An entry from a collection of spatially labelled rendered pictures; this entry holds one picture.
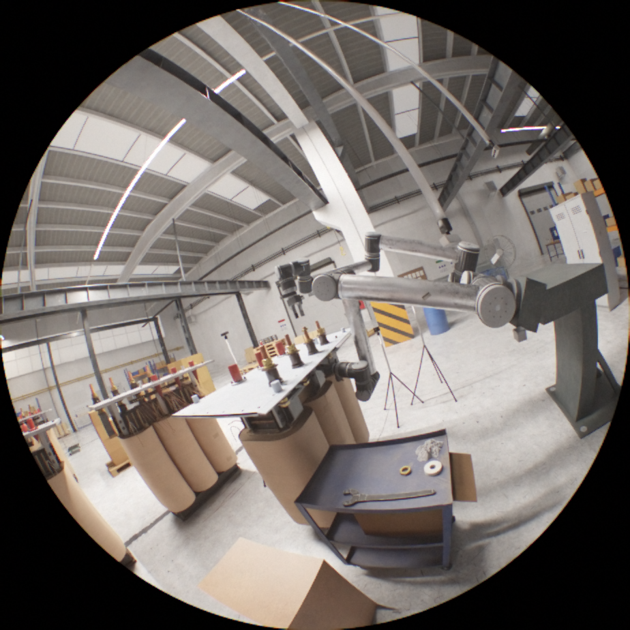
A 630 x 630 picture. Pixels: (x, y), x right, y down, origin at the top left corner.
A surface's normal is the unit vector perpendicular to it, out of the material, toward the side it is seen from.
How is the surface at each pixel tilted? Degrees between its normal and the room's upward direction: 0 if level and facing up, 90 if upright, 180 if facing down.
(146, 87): 180
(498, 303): 96
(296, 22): 174
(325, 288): 96
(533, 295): 90
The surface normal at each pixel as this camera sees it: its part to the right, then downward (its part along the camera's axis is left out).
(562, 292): -0.47, 0.18
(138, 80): 0.35, 0.94
